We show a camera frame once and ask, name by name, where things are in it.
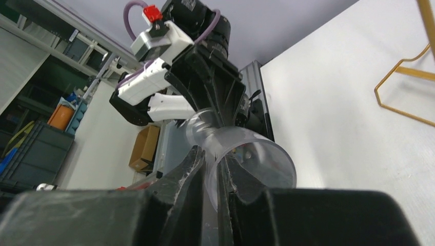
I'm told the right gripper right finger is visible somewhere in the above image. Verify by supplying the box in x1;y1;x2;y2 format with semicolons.
217;157;419;245

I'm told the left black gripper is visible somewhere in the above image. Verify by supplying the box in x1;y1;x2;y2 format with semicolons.
164;45;246;127

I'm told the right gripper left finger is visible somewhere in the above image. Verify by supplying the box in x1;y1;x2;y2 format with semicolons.
1;146;205;245

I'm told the clear wine glass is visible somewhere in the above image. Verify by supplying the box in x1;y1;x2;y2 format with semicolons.
183;109;297;209

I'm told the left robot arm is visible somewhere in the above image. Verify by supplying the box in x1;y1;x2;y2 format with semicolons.
109;1;249;127

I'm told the cardboard box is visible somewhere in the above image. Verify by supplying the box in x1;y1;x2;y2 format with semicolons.
129;125;160;174

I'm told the dark grey storage crate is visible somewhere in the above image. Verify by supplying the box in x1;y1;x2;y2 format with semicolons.
1;121;75;194

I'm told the orange container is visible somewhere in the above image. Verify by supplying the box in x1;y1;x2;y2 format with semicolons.
47;105;75;131

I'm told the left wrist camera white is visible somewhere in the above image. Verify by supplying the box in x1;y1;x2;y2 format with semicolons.
131;5;194;65

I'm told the metal shelving frame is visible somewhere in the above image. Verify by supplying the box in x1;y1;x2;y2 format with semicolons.
1;1;140;111

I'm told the gold wire glass rack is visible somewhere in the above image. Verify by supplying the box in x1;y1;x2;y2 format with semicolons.
373;1;434;127

